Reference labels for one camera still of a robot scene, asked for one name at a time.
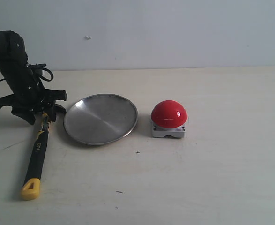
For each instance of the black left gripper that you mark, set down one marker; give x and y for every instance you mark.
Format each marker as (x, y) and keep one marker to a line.
(29, 93)

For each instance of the black and yellow claw hammer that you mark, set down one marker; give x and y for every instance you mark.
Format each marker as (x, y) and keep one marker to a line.
(32, 182)

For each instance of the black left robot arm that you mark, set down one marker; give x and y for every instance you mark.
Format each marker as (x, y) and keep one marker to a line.
(12, 50)

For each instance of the red dome push button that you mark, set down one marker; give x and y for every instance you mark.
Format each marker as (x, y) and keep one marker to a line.
(169, 118)

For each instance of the round stainless steel plate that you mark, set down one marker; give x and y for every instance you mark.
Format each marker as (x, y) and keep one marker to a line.
(100, 119)

